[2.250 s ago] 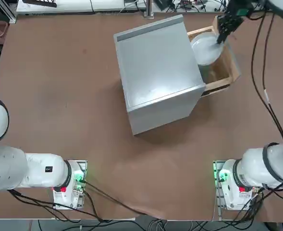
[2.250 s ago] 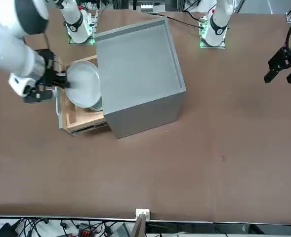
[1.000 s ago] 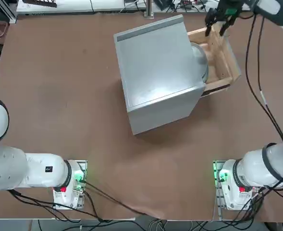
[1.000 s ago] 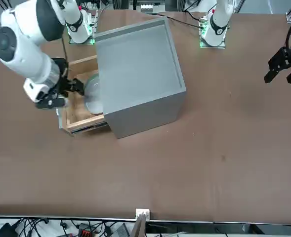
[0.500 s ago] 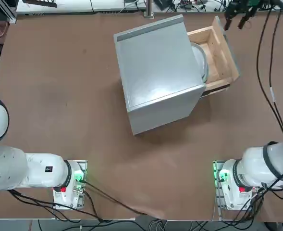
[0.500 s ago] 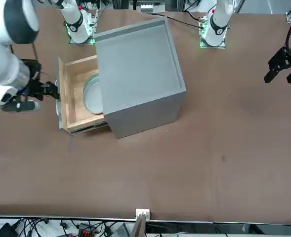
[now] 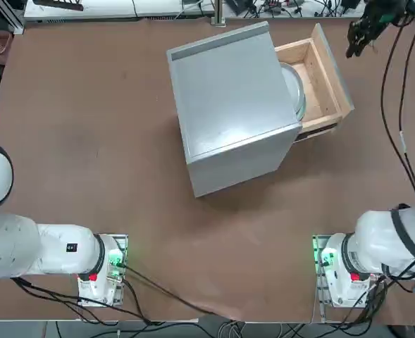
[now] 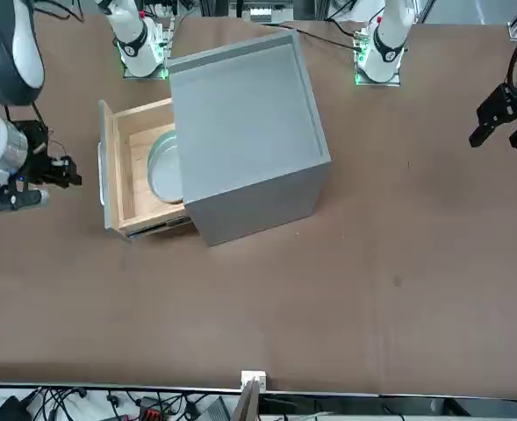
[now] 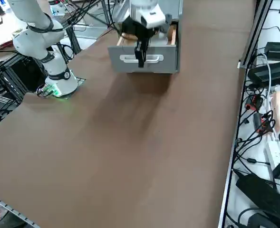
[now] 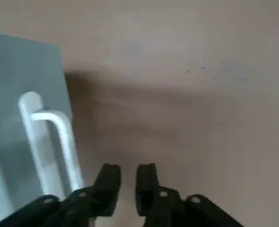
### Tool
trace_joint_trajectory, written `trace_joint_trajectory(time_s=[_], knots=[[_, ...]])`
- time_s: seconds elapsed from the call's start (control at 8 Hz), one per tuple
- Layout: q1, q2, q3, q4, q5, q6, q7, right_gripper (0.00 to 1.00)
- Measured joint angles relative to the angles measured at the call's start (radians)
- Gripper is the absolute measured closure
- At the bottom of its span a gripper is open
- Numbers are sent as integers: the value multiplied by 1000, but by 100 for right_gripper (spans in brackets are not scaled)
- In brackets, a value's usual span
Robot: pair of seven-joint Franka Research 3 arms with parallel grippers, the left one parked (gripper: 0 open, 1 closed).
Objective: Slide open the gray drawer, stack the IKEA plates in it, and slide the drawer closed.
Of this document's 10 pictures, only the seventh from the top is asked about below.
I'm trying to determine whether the gray wooden drawer white handle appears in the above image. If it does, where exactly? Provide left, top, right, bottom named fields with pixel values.
left=273, top=23, right=355, bottom=144

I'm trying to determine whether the white shelf board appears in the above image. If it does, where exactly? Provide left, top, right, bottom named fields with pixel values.
left=23, top=0, right=215, bottom=19

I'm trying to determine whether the dark comb-shaped rack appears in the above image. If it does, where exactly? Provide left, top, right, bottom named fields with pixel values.
left=33, top=0, right=85, bottom=12

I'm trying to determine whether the black left base cable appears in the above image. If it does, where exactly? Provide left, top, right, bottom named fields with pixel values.
left=122, top=263, right=236, bottom=322

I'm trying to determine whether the gray cabinet box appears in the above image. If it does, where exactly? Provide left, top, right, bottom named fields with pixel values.
left=165, top=20, right=304, bottom=199

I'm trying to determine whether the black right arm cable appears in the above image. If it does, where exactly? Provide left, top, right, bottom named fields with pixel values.
left=379, top=13, right=415, bottom=206

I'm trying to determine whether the black electronic device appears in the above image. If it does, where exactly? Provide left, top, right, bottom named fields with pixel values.
left=226, top=0, right=257, bottom=17

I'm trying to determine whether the aluminium frame rail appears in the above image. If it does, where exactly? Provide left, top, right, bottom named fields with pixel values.
left=6, top=0, right=27, bottom=35

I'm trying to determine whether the black left arm floor cable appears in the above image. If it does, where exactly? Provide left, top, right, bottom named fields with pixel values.
left=11, top=277, right=151, bottom=325

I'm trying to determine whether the pale gray round plate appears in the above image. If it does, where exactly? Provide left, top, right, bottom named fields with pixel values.
left=280, top=61, right=305, bottom=115

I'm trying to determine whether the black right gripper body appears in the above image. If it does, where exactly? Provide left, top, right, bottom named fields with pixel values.
left=359, top=0, right=402, bottom=32

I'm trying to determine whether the upright camera mount post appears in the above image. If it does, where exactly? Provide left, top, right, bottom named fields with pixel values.
left=211, top=0, right=228, bottom=27

